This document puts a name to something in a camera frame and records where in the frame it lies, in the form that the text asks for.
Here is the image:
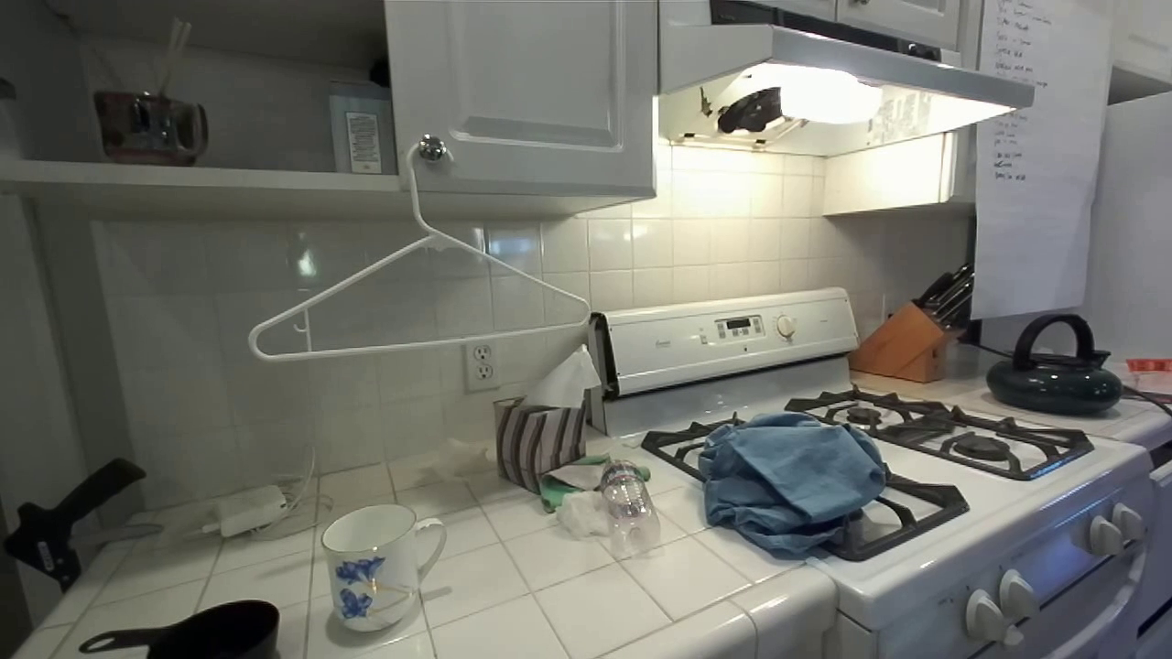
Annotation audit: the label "white cabinet door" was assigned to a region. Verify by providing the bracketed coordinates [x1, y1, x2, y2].
[380, 0, 658, 202]

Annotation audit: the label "white tissue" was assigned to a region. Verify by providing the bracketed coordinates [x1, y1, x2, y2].
[521, 345, 604, 413]

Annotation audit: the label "green plastic wrapper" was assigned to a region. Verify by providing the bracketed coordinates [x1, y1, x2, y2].
[536, 453, 619, 517]

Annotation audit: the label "white plastic clothes hanger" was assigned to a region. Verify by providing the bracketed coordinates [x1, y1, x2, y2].
[245, 144, 592, 368]

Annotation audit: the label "blue cloth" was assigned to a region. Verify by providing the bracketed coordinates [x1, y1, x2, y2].
[695, 412, 895, 564]

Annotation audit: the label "light blue labelled box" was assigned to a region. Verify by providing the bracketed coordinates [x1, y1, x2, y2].
[327, 90, 399, 179]

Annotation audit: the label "wooden knife block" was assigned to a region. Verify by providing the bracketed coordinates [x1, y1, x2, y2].
[851, 299, 952, 384]

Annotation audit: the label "white range hood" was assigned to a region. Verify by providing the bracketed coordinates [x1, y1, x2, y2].
[652, 0, 1036, 160]

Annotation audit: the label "white mug blue flowers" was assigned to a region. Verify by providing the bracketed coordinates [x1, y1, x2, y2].
[320, 502, 448, 639]

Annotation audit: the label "black burner grate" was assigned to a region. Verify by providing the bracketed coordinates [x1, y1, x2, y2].
[636, 413, 973, 564]
[780, 384, 1099, 484]

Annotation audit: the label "white power adapter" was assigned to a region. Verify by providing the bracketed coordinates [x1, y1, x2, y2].
[198, 484, 293, 546]

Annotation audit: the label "black kettle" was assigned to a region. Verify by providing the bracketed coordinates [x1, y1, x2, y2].
[983, 313, 1128, 420]

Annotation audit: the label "small black pan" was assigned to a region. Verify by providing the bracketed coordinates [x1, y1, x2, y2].
[74, 597, 281, 659]

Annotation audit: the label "white handwritten paper sheet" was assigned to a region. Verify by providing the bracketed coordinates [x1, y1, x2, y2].
[970, 0, 1116, 323]

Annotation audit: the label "brown glazed mug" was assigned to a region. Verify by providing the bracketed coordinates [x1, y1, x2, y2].
[90, 83, 214, 169]

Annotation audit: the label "white stove knob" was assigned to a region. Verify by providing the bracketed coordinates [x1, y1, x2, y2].
[1110, 500, 1151, 546]
[961, 586, 999, 650]
[1084, 511, 1128, 562]
[995, 564, 1045, 623]

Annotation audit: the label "thin sticks in mug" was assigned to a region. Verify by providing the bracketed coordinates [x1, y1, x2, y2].
[149, 15, 198, 102]

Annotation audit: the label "white gas stove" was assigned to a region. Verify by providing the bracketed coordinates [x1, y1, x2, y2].
[583, 286, 1172, 659]

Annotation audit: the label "white wall outlet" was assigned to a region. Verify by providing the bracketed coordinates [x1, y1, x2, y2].
[458, 337, 507, 397]

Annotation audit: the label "small white wall cabinet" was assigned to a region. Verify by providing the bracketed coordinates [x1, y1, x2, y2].
[815, 130, 979, 220]

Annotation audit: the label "black handled knives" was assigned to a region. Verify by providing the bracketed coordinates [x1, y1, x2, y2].
[912, 265, 979, 331]

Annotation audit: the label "white wall cabinet frame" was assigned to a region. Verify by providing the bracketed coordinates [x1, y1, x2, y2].
[0, 0, 657, 226]

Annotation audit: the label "black clamp mount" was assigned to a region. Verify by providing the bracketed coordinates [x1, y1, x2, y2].
[0, 457, 146, 597]

